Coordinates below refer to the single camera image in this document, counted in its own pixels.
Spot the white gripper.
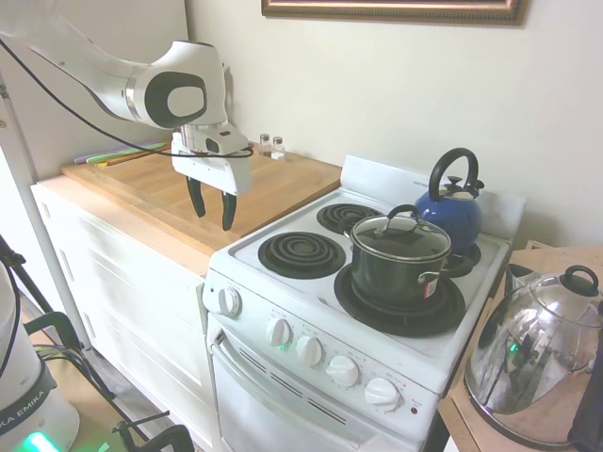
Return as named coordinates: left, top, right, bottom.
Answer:
left=171, top=125, right=253, bottom=232

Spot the glass pot lid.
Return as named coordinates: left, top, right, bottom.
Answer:
left=350, top=203, right=452, bottom=265

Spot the black cooking pot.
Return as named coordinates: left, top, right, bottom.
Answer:
left=349, top=233, right=475, bottom=305

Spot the large wooden butcher board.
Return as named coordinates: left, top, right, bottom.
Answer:
left=60, top=148, right=344, bottom=258

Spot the green cutting mat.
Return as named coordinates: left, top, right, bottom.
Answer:
left=86, top=142, right=171, bottom=166

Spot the white stove knob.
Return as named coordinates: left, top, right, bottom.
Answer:
left=326, top=355, right=361, bottom=388
left=266, top=317, right=294, bottom=347
left=364, top=377, right=402, bottom=413
left=217, top=285, right=244, bottom=316
left=295, top=335, right=325, bottom=367

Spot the small black coil burner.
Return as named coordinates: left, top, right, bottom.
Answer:
left=316, top=202, right=383, bottom=234
left=257, top=231, right=348, bottom=278

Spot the white drawer cabinet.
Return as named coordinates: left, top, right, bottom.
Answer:
left=30, top=176, right=222, bottom=452

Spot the purple cutting mat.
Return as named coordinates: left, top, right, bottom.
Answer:
left=73, top=140, right=156, bottom=165

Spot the dark green metal clamp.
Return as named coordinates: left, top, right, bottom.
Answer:
left=23, top=310, right=84, bottom=352
left=112, top=412, right=194, bottom=452

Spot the black tripod stand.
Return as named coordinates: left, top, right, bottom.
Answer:
left=0, top=234, right=57, bottom=321

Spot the large black coil burner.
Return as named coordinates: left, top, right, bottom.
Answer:
left=447, top=239, right=482, bottom=269
left=333, top=267, right=467, bottom=338

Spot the white electric stove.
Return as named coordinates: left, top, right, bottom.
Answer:
left=202, top=153, right=528, bottom=452

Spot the blue whistling kettle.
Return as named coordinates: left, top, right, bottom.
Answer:
left=413, top=147, right=486, bottom=253

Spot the gold framed painting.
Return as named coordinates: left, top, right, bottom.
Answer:
left=261, top=0, right=532, bottom=27

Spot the steel electric kettle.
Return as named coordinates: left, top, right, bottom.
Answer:
left=464, top=263, right=603, bottom=452

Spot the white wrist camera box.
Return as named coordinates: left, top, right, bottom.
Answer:
left=204, top=127, right=250, bottom=157

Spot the black camera cable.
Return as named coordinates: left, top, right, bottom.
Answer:
left=0, top=37, right=255, bottom=161

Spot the white oven door handle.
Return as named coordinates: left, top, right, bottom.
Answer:
left=208, top=329, right=373, bottom=448

